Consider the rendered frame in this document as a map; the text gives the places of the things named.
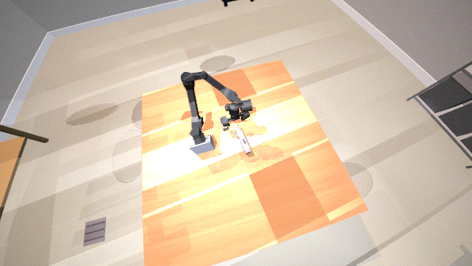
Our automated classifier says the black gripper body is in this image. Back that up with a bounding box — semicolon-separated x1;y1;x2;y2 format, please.
220;110;250;126

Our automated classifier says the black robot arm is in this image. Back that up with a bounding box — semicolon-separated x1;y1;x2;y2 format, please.
181;71;253;145

